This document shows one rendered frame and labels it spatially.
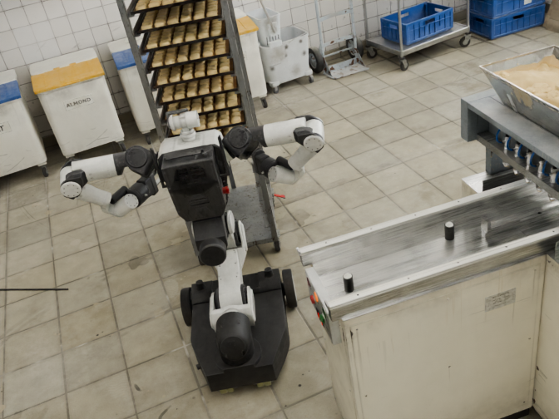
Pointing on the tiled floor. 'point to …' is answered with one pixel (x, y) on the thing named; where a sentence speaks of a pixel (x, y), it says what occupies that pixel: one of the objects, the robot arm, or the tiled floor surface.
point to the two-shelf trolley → (415, 42)
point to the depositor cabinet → (546, 386)
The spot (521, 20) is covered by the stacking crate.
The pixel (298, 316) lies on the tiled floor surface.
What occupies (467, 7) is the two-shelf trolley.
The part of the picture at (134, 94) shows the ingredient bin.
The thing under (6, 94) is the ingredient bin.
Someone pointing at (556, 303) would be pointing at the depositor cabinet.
